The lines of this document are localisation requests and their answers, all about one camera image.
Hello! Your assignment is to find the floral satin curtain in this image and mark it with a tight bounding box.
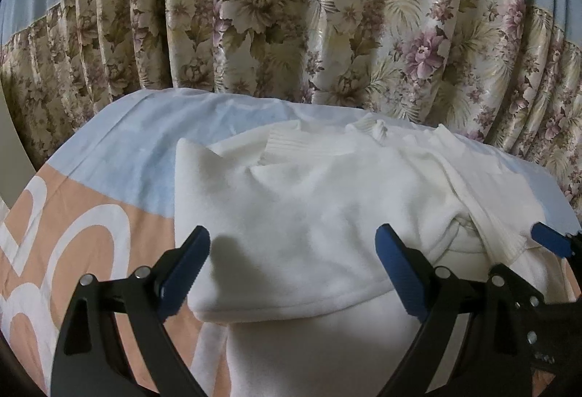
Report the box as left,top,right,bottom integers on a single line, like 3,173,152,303
1,0,581,210

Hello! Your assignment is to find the white knit sweater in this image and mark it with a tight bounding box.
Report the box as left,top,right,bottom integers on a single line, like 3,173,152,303
175,116,573,396

